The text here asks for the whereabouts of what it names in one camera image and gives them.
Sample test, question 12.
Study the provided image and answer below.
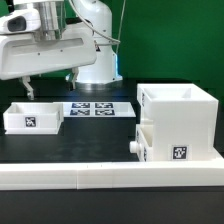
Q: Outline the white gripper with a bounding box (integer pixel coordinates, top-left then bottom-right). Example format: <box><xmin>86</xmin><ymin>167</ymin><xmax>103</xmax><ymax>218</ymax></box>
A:
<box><xmin>0</xmin><ymin>9</ymin><xmax>96</xmax><ymax>100</ymax></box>

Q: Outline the white front drawer box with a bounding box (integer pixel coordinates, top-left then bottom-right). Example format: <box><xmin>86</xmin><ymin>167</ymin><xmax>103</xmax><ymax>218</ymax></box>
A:
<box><xmin>129</xmin><ymin>124</ymin><xmax>153</xmax><ymax>162</ymax></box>

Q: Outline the white drawer box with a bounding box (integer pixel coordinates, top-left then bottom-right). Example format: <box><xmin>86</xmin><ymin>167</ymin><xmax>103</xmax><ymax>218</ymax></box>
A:
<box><xmin>129</xmin><ymin>124</ymin><xmax>153</xmax><ymax>162</ymax></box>
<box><xmin>3</xmin><ymin>102</ymin><xmax>64</xmax><ymax>135</ymax></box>

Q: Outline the white drawer cabinet housing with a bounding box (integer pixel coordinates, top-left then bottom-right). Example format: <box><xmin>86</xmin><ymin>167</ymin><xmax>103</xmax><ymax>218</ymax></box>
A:
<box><xmin>137</xmin><ymin>84</ymin><xmax>218</xmax><ymax>161</ymax></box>

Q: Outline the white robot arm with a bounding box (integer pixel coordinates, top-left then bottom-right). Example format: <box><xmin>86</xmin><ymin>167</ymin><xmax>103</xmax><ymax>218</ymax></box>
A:
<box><xmin>0</xmin><ymin>0</ymin><xmax>120</xmax><ymax>98</ymax></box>

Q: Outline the white rear drawer box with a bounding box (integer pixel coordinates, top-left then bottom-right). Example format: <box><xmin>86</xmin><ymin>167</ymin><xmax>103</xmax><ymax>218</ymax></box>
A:
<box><xmin>3</xmin><ymin>102</ymin><xmax>64</xmax><ymax>135</ymax></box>

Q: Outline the white marker sheet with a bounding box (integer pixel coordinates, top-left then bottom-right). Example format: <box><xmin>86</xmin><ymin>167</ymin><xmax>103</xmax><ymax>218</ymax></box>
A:
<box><xmin>61</xmin><ymin>102</ymin><xmax>135</xmax><ymax>117</ymax></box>

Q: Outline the white L-shaped fence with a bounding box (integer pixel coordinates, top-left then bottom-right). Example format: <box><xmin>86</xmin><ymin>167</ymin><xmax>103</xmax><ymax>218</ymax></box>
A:
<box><xmin>0</xmin><ymin>159</ymin><xmax>224</xmax><ymax>190</ymax></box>

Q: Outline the grey thin cable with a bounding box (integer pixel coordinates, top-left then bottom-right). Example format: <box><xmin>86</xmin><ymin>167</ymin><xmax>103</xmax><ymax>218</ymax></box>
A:
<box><xmin>68</xmin><ymin>0</ymin><xmax>128</xmax><ymax>54</ymax></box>

